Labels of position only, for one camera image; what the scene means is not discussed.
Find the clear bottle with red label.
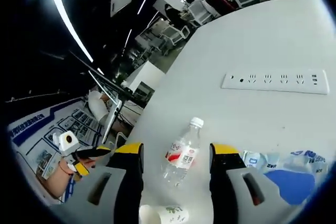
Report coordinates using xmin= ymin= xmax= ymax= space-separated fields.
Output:
xmin=161 ymin=116 xmax=205 ymax=188

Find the white round table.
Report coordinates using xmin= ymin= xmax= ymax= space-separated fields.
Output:
xmin=52 ymin=0 xmax=334 ymax=224

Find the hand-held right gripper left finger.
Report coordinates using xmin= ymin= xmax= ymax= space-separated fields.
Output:
xmin=51 ymin=142 xmax=144 ymax=224

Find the blue and white wall poster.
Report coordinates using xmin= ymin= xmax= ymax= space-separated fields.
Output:
xmin=7 ymin=98 xmax=106 ymax=204

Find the white paper cup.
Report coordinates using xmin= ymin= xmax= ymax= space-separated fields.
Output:
xmin=138 ymin=204 xmax=190 ymax=224

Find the person's left hand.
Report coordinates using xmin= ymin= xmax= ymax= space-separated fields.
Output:
xmin=78 ymin=157 xmax=97 ymax=169

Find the white power strip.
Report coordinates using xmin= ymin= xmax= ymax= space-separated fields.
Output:
xmin=220 ymin=69 xmax=330 ymax=95

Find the clear bag with blue circle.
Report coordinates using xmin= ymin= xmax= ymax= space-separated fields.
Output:
xmin=241 ymin=149 xmax=329 ymax=206

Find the red bracelet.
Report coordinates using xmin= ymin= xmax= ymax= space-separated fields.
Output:
xmin=59 ymin=162 xmax=73 ymax=176

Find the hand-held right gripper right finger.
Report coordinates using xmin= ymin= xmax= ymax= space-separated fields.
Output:
xmin=209 ymin=142 xmax=300 ymax=224

